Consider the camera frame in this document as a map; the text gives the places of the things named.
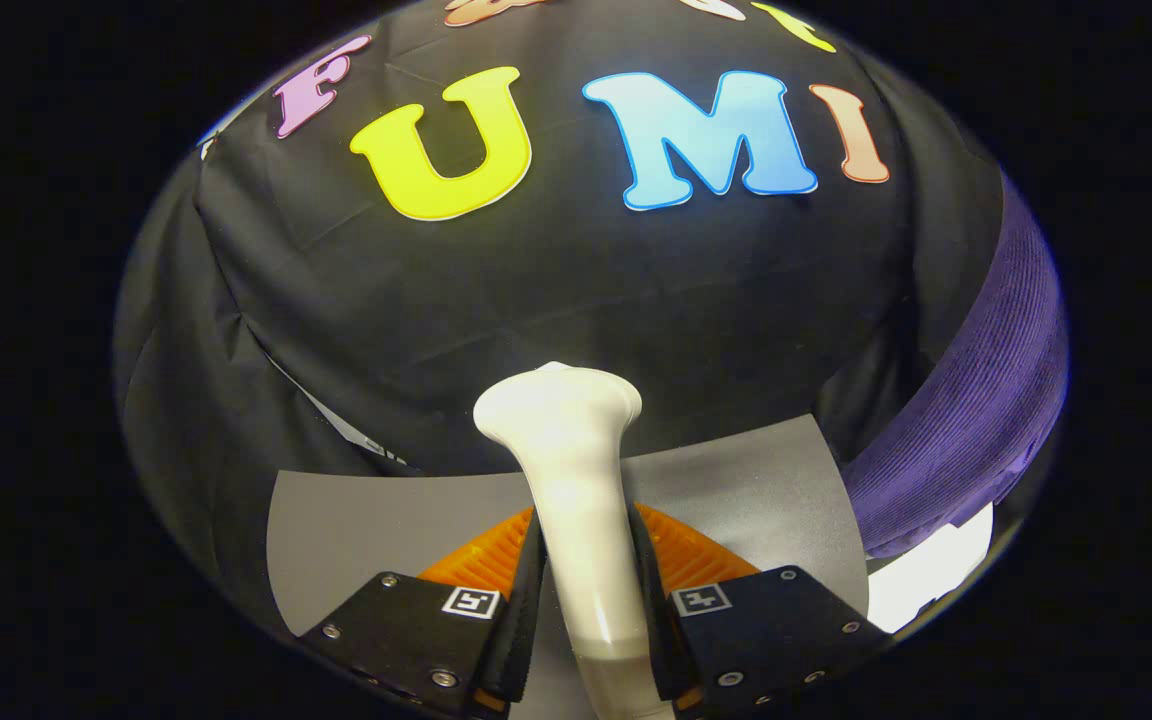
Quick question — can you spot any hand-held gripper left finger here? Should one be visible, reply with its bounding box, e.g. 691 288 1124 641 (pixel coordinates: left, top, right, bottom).
298 505 549 719

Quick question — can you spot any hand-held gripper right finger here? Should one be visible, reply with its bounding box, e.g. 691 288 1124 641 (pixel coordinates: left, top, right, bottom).
628 500 892 716

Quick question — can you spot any white garment steamer head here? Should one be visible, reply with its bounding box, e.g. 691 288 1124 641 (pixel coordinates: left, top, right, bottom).
473 362 677 720

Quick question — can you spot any purple corduroy jacket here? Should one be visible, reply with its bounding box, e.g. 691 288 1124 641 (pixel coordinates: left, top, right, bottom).
841 175 1070 559

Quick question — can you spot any white garment form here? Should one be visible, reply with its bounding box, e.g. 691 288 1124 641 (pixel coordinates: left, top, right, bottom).
866 503 995 633

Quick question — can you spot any grey cabinet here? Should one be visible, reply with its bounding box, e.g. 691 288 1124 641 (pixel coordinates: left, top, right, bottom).
266 413 870 720

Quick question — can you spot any black side curtain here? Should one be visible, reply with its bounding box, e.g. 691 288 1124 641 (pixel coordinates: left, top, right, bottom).
114 160 407 621

